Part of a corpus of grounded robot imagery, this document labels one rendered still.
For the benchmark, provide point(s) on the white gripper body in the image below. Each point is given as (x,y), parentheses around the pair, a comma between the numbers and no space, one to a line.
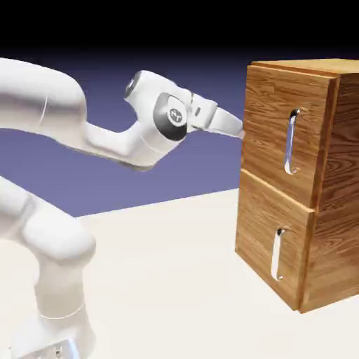
(227,123)

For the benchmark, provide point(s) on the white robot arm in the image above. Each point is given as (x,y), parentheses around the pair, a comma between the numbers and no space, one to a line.
(56,101)

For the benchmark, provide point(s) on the smaller wooden cabinet door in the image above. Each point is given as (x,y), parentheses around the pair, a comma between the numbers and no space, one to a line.
(263,241)

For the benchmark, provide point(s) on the light wood cabinet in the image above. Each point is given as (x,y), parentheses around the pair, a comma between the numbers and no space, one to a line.
(333,196)

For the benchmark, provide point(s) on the larger wooden cabinet door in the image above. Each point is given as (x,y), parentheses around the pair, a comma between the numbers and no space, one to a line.
(269,134)

